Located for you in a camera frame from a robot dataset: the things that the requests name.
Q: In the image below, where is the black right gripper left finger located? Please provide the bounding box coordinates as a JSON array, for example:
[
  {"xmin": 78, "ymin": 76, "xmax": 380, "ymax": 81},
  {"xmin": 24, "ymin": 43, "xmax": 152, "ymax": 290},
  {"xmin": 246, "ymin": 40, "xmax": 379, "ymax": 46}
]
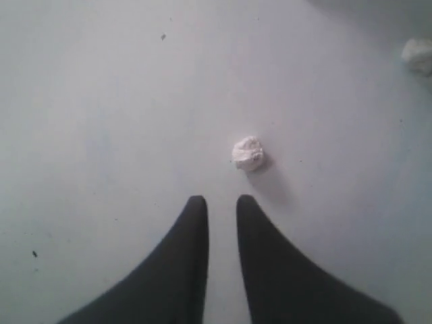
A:
[{"xmin": 63, "ymin": 196, "xmax": 207, "ymax": 324}]

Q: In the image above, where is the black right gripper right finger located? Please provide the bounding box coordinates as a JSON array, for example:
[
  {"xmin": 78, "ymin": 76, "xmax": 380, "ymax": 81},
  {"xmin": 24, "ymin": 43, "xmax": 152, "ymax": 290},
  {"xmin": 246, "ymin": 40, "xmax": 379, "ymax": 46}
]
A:
[{"xmin": 236, "ymin": 194, "xmax": 402, "ymax": 323}]

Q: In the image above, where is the white paper ball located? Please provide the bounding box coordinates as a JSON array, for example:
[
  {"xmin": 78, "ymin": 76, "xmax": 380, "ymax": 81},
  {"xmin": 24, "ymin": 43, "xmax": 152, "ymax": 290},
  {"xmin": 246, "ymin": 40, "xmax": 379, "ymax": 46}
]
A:
[
  {"xmin": 401, "ymin": 38, "xmax": 431, "ymax": 76},
  {"xmin": 232, "ymin": 136, "xmax": 265, "ymax": 172}
]

